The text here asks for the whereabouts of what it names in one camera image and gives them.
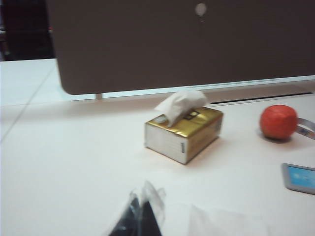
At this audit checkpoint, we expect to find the white paper tissue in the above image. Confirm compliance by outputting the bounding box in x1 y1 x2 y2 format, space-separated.
154 89 208 128

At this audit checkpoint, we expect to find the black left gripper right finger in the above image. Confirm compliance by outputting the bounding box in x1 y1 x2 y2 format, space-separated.
140 180 166 236

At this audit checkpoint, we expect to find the red-orange round fruit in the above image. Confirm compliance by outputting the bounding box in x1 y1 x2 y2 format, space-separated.
259 104 298 141

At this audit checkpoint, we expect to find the brown desk partition panel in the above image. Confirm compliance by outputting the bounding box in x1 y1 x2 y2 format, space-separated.
45 0 315 96

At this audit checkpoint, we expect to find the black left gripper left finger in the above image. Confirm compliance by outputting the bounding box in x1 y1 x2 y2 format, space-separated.
108 189 143 236

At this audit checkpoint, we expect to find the grey ID card holder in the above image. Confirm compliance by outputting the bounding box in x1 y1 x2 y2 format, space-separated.
282 163 315 196

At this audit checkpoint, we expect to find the grey printed lanyard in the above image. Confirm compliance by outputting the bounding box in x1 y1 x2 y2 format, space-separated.
296 117 315 141

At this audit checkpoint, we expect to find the gold tissue pack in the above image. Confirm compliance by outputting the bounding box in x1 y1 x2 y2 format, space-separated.
144 106 224 165

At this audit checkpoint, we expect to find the white round adhesive hook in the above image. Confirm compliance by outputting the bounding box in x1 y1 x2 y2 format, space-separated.
195 2 207 23

